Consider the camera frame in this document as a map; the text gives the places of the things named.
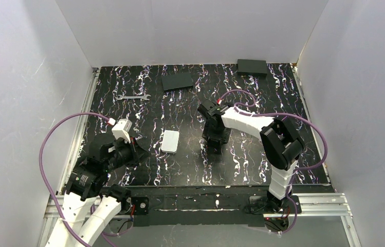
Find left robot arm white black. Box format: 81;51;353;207
46;133;150;246

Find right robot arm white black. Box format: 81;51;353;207
197;100;305;214

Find black flat pad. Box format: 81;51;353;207
161;73;194;91

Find silver open-end wrench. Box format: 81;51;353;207
118;94;151;101

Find black rectangular box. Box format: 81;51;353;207
237;59;269;76

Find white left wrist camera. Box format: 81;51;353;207
108;118;132;143

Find white network switch box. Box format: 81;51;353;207
160;130;179;154

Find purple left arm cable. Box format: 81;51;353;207
39;112;132;247

